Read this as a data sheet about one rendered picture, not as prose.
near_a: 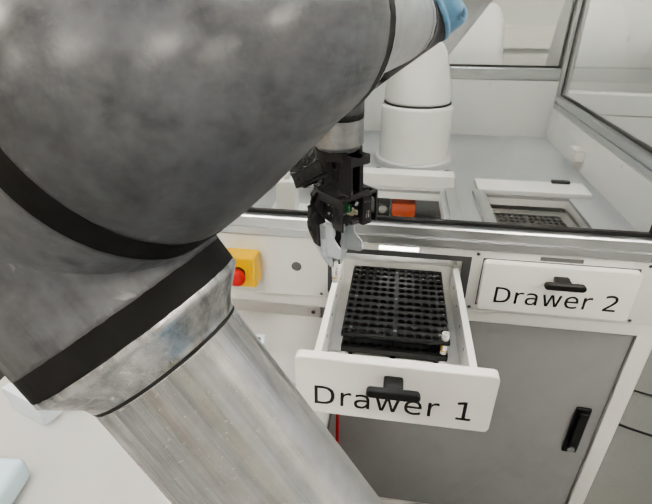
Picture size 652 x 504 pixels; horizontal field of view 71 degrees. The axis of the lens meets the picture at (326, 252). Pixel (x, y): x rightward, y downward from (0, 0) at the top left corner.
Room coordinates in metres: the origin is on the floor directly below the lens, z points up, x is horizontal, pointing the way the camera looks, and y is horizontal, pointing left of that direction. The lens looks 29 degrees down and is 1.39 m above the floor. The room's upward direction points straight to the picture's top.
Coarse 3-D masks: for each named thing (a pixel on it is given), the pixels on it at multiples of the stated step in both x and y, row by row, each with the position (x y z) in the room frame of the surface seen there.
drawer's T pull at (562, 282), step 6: (546, 282) 0.74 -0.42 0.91; (552, 282) 0.74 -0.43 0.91; (558, 282) 0.74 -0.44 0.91; (564, 282) 0.74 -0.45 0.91; (570, 282) 0.74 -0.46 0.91; (546, 288) 0.73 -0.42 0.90; (552, 288) 0.73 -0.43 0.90; (558, 288) 0.73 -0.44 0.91; (564, 288) 0.72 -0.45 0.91; (570, 288) 0.72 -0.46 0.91; (576, 288) 0.72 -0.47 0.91; (582, 288) 0.72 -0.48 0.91
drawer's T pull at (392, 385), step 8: (392, 376) 0.49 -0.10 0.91; (384, 384) 0.47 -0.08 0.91; (392, 384) 0.47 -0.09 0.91; (400, 384) 0.47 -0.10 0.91; (368, 392) 0.46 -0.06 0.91; (376, 392) 0.46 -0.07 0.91; (384, 392) 0.46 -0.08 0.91; (392, 392) 0.46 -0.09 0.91; (400, 392) 0.46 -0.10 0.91; (408, 392) 0.46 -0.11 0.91; (416, 392) 0.46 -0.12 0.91; (400, 400) 0.45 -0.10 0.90; (408, 400) 0.45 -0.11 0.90; (416, 400) 0.45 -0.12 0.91
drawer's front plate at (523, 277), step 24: (504, 264) 0.78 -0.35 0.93; (528, 264) 0.78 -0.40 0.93; (552, 264) 0.78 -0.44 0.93; (480, 288) 0.78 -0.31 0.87; (528, 288) 0.77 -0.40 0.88; (600, 288) 0.75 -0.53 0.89; (624, 288) 0.74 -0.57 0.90; (528, 312) 0.77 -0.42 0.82; (552, 312) 0.76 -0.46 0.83; (576, 312) 0.75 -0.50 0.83; (600, 312) 0.75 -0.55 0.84; (624, 312) 0.74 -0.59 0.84
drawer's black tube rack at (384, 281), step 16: (368, 272) 0.79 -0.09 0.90; (384, 272) 0.79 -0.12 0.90; (416, 272) 0.80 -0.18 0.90; (432, 272) 0.79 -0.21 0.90; (352, 288) 0.78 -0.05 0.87; (368, 288) 0.74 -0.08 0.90; (384, 288) 0.74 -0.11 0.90; (400, 288) 0.73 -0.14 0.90; (416, 288) 0.78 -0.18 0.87; (432, 288) 0.74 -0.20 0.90; (352, 304) 0.68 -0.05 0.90; (368, 304) 0.68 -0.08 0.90; (384, 304) 0.68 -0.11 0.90; (400, 304) 0.73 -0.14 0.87; (416, 304) 0.69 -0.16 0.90; (432, 304) 0.68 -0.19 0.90; (352, 320) 0.63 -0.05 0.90; (368, 320) 0.63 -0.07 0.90; (384, 320) 0.64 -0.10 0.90; (400, 320) 0.64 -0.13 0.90; (416, 320) 0.63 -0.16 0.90; (432, 320) 0.63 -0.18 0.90; (400, 336) 0.63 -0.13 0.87; (368, 352) 0.59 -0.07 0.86; (384, 352) 0.59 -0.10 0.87; (400, 352) 0.59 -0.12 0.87; (416, 352) 0.59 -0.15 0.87; (432, 352) 0.59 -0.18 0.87
